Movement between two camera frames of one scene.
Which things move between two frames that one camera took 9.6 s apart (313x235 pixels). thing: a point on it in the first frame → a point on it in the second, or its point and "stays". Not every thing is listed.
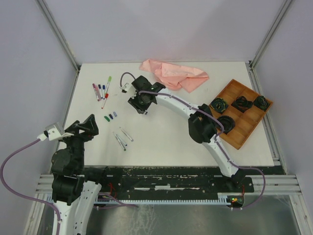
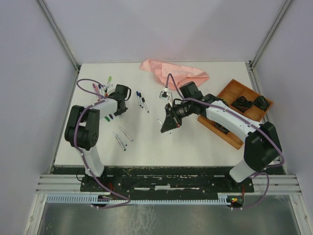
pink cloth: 170,76 stays
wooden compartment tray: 240,109 stays
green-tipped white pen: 119,141 stays
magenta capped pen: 95,91 stays
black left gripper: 90,126 → 120,112
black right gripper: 140,109 → 172,120
